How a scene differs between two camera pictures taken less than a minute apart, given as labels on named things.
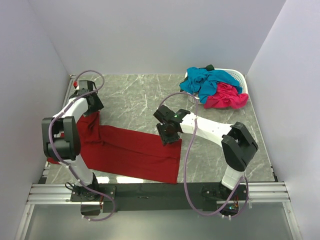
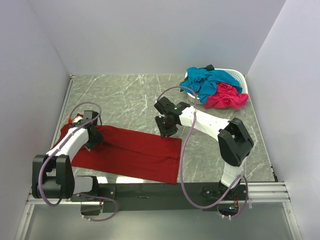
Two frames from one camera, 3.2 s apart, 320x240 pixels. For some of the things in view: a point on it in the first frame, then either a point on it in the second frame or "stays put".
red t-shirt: (124, 152) stays put
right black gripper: (164, 139) to (163, 131)
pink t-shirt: (227, 96) stays put
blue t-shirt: (204, 81) stays put
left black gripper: (98, 105) to (98, 138)
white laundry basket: (195, 99) stays put
